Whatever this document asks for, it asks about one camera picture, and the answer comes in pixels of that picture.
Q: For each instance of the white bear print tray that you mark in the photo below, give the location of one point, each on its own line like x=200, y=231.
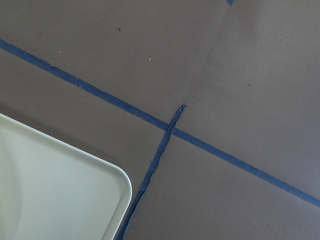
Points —
x=50, y=190

